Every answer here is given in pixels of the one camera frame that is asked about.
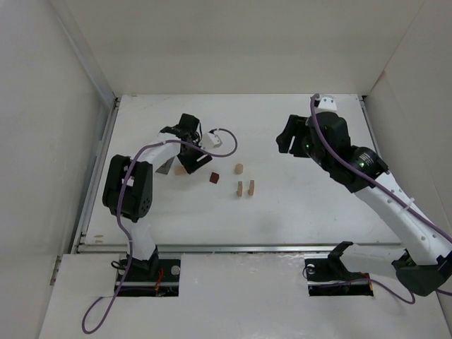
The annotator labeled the wooden block numbered 55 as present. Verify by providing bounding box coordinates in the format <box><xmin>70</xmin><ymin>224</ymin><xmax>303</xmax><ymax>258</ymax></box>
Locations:
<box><xmin>174</xmin><ymin>166</ymin><xmax>186</xmax><ymax>176</ymax></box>

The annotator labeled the light wooden cylinder block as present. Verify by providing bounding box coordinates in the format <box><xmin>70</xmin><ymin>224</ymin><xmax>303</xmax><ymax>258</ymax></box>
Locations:
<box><xmin>234</xmin><ymin>163</ymin><xmax>244</xmax><ymax>175</ymax></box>

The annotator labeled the dark red wooden cube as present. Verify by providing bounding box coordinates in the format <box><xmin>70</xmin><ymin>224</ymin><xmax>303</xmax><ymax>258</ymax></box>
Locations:
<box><xmin>209</xmin><ymin>172</ymin><xmax>220</xmax><ymax>184</ymax></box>

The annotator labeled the wooden block numbered 10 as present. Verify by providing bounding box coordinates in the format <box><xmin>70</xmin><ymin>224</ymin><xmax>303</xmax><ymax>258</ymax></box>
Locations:
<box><xmin>248</xmin><ymin>179</ymin><xmax>255</xmax><ymax>196</ymax></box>

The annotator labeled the wooden block numbered 12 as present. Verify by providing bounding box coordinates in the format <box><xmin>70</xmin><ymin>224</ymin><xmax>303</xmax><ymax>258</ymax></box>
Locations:
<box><xmin>237</xmin><ymin>181</ymin><xmax>243</xmax><ymax>197</ymax></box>

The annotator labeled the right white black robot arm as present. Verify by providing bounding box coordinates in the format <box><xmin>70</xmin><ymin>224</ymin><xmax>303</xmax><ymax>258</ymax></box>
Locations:
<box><xmin>275</xmin><ymin>111</ymin><xmax>451</xmax><ymax>297</ymax></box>

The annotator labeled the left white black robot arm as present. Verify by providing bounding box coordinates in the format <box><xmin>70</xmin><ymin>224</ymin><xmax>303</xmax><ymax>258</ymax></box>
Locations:
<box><xmin>102</xmin><ymin>114</ymin><xmax>213</xmax><ymax>276</ymax></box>

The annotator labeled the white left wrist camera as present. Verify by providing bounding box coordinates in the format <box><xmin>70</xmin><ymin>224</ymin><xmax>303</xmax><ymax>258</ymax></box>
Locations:
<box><xmin>200</xmin><ymin>132</ymin><xmax>222</xmax><ymax>150</ymax></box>

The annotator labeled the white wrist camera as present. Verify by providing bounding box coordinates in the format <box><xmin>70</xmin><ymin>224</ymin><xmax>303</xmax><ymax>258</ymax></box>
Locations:
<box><xmin>200</xmin><ymin>132</ymin><xmax>222</xmax><ymax>150</ymax></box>
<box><xmin>316</xmin><ymin>94</ymin><xmax>338</xmax><ymax>113</ymax></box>

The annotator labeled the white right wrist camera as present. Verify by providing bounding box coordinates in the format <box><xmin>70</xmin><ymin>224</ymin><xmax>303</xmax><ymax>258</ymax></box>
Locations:
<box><xmin>316</xmin><ymin>94</ymin><xmax>338</xmax><ymax>113</ymax></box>

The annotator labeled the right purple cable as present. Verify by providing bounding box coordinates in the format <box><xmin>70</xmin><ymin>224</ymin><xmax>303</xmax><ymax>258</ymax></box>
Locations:
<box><xmin>309</xmin><ymin>93</ymin><xmax>452</xmax><ymax>304</ymax></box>

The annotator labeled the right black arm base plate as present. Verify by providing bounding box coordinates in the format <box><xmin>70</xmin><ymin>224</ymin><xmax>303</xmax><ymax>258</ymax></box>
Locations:
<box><xmin>304</xmin><ymin>258</ymin><xmax>367</xmax><ymax>283</ymax></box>

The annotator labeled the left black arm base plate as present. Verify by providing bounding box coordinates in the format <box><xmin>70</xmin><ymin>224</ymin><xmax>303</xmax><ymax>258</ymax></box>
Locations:
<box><xmin>125</xmin><ymin>256</ymin><xmax>181</xmax><ymax>283</ymax></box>

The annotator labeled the aluminium rail frame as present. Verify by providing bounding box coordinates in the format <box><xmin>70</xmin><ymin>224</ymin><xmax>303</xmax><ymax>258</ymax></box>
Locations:
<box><xmin>81</xmin><ymin>95</ymin><xmax>399</xmax><ymax>251</ymax></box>

